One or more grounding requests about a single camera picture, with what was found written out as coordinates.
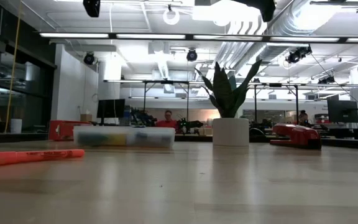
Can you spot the green yellow crayon box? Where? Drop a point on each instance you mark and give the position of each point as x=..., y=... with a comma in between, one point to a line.
x=104, y=140

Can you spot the dark rectangular pack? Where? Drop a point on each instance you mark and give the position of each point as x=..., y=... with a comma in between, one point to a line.
x=151, y=140

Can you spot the neon orange highlighter pen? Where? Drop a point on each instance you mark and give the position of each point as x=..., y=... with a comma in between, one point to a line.
x=26, y=157

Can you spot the black background robot arm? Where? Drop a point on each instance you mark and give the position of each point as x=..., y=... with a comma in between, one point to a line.
x=143, y=118

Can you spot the black monitor on arm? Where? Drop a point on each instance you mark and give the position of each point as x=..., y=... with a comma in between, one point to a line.
x=342, y=110

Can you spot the black ceiling spotlight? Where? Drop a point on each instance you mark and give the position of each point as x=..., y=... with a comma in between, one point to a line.
x=192, y=55
x=326, y=80
x=89, y=58

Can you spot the overhead bar with light strips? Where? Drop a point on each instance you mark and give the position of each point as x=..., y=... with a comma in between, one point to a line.
x=190, y=37

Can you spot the black computer monitor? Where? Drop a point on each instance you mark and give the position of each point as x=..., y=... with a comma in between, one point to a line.
x=110, y=108

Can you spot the cardboard box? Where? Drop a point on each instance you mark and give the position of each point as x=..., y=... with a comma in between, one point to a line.
x=86, y=118

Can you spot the person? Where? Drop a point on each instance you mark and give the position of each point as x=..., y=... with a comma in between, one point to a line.
x=167, y=123
x=303, y=118

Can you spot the clear plastic storage box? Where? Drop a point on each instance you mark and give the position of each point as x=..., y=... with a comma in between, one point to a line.
x=126, y=129

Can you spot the red bin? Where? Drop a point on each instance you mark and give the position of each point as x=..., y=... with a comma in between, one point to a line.
x=62, y=130

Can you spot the snake plant in white pot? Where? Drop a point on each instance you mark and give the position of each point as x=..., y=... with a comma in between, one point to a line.
x=230, y=130

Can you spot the red stapler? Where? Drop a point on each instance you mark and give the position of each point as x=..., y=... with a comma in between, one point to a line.
x=297, y=137

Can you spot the black robot with green light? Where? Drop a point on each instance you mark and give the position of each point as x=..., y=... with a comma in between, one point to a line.
x=188, y=124

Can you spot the white cup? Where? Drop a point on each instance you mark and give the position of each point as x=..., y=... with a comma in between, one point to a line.
x=15, y=126

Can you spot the silver ventilation duct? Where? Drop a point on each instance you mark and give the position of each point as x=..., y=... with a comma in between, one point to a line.
x=291, y=25

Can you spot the black ceiling camera cluster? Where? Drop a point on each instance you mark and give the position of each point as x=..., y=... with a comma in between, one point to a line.
x=294, y=56

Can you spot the black metal frame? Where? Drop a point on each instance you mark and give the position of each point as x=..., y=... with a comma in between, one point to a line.
x=166, y=82
x=275, y=85

